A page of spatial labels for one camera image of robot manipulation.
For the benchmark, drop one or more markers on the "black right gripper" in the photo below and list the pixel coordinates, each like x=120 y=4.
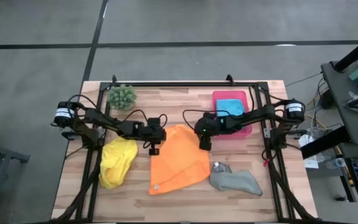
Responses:
x=213 y=124

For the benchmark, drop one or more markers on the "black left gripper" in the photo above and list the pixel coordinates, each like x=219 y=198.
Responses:
x=151 y=132

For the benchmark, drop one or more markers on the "blue microfiber towel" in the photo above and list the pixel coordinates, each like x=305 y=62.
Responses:
x=230 y=107

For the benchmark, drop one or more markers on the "orange microfiber towel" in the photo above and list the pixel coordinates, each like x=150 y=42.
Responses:
x=179 y=161

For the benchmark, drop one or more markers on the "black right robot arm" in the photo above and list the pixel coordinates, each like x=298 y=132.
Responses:
x=259 y=113

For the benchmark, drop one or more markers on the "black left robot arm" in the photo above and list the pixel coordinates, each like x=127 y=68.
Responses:
x=104 y=119

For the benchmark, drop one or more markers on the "yellow microfiber towel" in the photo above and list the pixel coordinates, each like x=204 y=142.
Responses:
x=117 y=161

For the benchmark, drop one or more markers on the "grey microfiber towel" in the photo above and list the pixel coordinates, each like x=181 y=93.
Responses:
x=238 y=183

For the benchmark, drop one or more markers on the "pink plastic tray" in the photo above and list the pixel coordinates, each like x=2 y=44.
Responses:
x=225 y=94

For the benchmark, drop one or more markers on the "green plant in patterned pot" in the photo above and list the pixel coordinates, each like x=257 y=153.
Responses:
x=122 y=97

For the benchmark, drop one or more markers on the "small red tag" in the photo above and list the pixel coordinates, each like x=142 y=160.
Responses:
x=264 y=161

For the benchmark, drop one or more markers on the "white paper sheet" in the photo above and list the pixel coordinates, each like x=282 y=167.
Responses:
x=311 y=161

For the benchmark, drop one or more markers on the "clear plastic bottle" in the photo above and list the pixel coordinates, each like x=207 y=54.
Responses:
x=337 y=162

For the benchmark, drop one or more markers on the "dark grey side desk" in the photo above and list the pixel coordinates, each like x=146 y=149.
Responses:
x=350 y=124

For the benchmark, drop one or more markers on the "small teal box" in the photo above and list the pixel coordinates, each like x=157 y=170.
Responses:
x=357 y=74

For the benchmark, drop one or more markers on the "black diagonal pole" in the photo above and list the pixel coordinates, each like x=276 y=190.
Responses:
x=353 y=54

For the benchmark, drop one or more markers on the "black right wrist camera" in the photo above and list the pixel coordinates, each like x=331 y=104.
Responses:
x=205 y=143

